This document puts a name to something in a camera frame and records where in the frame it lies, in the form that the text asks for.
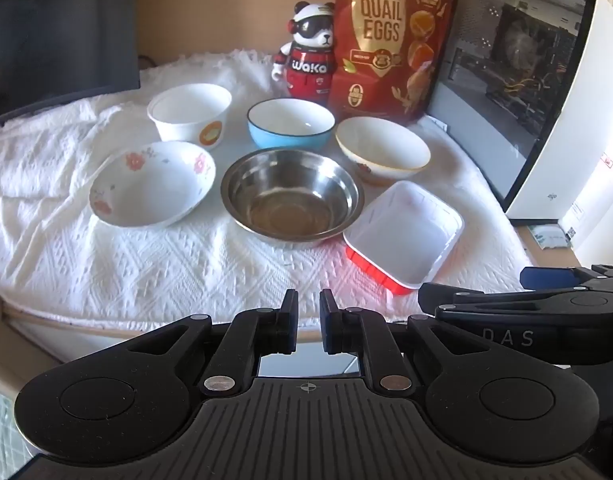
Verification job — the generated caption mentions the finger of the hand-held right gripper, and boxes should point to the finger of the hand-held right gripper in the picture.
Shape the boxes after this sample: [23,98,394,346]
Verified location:
[519,263,613,295]
[417,282,613,335]

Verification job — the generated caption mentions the panda figurine in red suit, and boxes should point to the panda figurine in red suit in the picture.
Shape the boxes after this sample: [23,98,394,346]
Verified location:
[271,1,336,107]

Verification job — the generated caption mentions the small paper card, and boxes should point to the small paper card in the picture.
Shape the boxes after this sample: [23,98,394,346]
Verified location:
[529,224,575,250]

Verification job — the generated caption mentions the white floral bowl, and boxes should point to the white floral bowl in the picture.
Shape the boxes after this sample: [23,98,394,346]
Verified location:
[89,141,216,229]

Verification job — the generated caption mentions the red rectangular foil tray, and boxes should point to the red rectangular foil tray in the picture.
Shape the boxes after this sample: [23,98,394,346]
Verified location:
[343,180,464,298]

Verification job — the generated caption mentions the white computer case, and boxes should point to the white computer case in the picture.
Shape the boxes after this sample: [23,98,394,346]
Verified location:
[426,0,613,262]

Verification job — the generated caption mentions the cream bowl with gold rim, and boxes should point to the cream bowl with gold rim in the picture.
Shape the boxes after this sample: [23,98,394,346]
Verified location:
[335,117,431,187]

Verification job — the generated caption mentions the stainless steel bowl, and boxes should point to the stainless steel bowl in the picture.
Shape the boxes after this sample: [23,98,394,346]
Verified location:
[220,148,365,249]

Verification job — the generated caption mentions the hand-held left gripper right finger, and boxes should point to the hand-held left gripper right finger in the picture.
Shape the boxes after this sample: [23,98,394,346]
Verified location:
[319,288,491,401]

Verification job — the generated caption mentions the green patterned cloth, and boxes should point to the green patterned cloth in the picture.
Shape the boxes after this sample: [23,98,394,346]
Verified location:
[0,375,34,466]

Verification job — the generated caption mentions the black monitor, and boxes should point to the black monitor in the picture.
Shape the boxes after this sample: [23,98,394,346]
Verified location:
[0,0,141,117]

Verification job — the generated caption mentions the light blue bowl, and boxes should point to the light blue bowl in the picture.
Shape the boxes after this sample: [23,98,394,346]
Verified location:
[247,98,335,152]

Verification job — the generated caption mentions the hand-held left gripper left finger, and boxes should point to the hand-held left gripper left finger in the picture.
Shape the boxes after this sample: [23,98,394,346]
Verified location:
[122,288,300,402]

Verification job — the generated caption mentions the red snack bag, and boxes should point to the red snack bag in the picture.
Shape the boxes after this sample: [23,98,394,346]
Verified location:
[329,0,460,126]

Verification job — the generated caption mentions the white bowl with orange logo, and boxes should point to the white bowl with orange logo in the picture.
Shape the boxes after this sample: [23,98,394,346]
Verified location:
[147,84,232,150]

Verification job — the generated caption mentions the white textured tablecloth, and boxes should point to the white textured tablecloth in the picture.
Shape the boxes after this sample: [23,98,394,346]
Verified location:
[0,49,537,335]

